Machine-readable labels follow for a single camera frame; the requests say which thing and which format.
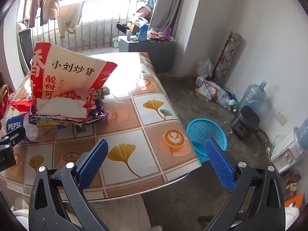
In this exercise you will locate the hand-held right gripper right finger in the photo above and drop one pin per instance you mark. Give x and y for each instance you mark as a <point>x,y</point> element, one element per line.
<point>220,166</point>

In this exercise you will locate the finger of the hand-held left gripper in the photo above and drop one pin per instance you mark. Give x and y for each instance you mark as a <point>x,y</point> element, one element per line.
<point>15,134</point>

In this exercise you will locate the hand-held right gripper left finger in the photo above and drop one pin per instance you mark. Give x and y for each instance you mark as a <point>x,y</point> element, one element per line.
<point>92,163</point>

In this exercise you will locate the clear plastic bottle blue label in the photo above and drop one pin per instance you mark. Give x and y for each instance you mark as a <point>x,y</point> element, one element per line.
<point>14,126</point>

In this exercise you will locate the red snack packet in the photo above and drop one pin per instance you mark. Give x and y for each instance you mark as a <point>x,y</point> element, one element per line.
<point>21,104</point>

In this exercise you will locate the blue plastic basket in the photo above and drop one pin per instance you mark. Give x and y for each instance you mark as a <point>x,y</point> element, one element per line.
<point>204,130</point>

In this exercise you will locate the purple snack wrapper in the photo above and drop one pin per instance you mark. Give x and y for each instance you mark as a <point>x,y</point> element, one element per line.
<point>97,114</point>

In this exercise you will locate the red white snack bag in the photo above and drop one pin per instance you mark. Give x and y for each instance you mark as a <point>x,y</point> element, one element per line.
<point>72,77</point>

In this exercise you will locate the black rice cooker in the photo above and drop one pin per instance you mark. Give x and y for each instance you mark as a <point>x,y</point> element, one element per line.
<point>245,122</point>

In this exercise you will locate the white water dispenser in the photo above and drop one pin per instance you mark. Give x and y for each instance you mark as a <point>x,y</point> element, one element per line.
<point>287,154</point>

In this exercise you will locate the pile of wrappers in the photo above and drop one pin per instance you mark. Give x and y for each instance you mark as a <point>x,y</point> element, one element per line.
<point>216,93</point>

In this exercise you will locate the large blue water jug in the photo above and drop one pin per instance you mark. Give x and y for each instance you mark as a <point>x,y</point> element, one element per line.
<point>302,134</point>
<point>252,98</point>

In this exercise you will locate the orange box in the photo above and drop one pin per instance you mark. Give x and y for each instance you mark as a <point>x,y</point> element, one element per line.
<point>294,201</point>

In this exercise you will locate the dark chair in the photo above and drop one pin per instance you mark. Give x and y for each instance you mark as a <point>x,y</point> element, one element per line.
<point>26,50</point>

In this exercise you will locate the white plastic bag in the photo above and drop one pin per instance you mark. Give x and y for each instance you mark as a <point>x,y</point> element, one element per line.
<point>204,68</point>

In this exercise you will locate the printed folded board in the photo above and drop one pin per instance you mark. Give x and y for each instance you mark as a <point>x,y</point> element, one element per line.
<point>229,57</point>

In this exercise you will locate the green white small appliance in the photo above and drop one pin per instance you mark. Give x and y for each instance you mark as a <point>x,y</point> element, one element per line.
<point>116,43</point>

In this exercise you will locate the grey cabinet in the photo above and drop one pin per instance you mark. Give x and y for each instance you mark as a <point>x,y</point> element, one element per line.
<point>149,53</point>

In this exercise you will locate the beige hanging cloth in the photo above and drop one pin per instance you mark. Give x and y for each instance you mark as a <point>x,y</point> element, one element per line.
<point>69,19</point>

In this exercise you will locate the pink garment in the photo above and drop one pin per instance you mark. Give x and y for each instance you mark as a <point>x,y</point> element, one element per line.
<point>37,4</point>

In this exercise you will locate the small white bottle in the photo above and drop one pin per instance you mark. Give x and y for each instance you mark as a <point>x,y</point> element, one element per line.
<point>129,36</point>

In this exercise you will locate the blue detergent bottle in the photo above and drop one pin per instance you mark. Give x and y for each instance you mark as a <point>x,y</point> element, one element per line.
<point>143,33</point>

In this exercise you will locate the purple cup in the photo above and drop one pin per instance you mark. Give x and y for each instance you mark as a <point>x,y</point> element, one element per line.
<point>167,34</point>

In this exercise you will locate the cardboard box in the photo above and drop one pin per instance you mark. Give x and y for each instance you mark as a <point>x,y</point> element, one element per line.
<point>133,27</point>

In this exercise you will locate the pink bundle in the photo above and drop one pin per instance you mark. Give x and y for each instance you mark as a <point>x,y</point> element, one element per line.
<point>144,13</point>

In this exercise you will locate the grey curtain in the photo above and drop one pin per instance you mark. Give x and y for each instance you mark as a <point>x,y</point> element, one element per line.
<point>173,2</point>

